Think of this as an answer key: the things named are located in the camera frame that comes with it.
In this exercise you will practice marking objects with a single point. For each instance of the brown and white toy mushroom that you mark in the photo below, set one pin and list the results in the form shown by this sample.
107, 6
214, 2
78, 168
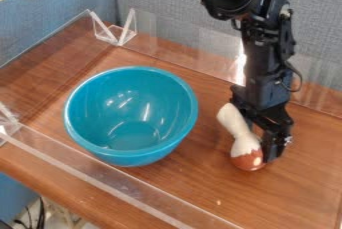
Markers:
246, 151

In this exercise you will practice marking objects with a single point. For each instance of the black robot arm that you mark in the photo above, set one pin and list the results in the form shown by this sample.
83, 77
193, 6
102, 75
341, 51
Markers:
263, 22

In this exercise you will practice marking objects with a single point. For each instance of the clear acrylic left barrier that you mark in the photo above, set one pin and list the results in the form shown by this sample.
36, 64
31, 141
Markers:
34, 78

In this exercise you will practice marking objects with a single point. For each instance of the clear acrylic corner bracket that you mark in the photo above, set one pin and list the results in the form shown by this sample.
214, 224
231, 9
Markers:
112, 34

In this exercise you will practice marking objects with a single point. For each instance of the blue plastic bowl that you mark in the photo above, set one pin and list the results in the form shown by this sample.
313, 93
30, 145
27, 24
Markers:
130, 114

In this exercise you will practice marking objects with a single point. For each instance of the clear acrylic front barrier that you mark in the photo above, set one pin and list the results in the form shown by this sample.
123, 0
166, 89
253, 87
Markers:
143, 196

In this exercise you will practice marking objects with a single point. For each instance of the clear acrylic back barrier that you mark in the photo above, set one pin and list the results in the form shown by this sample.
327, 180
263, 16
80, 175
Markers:
215, 53

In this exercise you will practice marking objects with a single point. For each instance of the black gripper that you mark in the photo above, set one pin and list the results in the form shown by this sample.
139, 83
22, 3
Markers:
261, 102

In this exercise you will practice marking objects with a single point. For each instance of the clear acrylic barrier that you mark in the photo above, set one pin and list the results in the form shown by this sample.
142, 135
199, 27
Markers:
143, 196
34, 78
215, 53

